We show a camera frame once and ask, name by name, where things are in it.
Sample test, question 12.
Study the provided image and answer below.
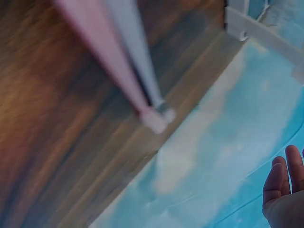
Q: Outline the person's right hand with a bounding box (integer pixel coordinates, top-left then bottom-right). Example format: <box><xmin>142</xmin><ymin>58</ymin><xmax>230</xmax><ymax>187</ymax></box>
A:
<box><xmin>262</xmin><ymin>144</ymin><xmax>304</xmax><ymax>228</ymax></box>

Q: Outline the long grey-blue stick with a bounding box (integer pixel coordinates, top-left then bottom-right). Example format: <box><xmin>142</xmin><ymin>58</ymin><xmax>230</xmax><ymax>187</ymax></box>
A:
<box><xmin>106</xmin><ymin>0</ymin><xmax>177</xmax><ymax>124</ymax></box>

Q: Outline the long pink stick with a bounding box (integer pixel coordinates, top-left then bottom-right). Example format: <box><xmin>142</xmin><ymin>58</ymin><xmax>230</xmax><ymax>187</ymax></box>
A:
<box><xmin>52</xmin><ymin>0</ymin><xmax>167</xmax><ymax>135</ymax></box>

